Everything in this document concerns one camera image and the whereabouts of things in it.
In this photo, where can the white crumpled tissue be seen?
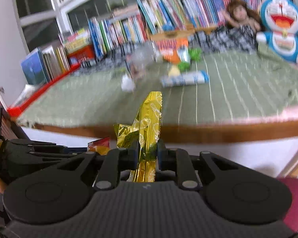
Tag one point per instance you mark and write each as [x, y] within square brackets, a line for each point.
[127, 84]

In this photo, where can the row of books left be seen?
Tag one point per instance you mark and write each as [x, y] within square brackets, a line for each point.
[109, 34]

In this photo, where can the green grid bed sheet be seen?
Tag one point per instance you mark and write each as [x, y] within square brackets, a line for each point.
[242, 88]

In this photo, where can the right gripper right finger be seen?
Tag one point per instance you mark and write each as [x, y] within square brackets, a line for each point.
[179, 161]

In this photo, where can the red plastic basket left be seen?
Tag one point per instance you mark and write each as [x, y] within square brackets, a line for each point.
[81, 55]

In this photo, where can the stack of books on basket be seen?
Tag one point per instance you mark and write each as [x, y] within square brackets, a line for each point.
[77, 40]

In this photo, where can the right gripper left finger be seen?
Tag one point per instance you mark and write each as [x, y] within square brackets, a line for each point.
[116, 161]

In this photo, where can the blue Doraemon plush toy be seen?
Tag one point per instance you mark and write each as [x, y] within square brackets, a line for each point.
[280, 19]

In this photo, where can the yellow chip piece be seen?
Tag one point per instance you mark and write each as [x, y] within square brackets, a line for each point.
[174, 71]

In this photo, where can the wooden bed frame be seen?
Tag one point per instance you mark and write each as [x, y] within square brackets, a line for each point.
[201, 134]

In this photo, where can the black white plaid blanket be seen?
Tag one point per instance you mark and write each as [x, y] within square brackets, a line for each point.
[114, 62]

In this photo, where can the clear plastic bag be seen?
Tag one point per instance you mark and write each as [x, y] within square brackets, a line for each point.
[138, 61]

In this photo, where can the green snack wrapper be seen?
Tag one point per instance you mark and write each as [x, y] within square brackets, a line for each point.
[186, 56]

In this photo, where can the orange potato sticks bag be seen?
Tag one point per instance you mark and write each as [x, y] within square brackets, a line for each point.
[168, 49]

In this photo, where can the brown haired doll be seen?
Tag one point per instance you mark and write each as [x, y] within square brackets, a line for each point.
[243, 22]

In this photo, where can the row of books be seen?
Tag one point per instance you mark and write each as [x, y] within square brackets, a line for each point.
[171, 15]
[109, 34]

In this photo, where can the white sanitary wipes tube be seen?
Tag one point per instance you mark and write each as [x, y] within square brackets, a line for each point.
[189, 78]

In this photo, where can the wooden desk organizer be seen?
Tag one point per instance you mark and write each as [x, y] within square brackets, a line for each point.
[180, 33]

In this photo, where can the gold foil snack wrapper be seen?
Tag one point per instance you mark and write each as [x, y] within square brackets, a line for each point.
[145, 129]

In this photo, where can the row of books right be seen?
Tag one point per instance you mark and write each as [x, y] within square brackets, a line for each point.
[171, 15]

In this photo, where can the red tray edge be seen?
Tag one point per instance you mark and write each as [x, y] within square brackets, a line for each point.
[16, 111]

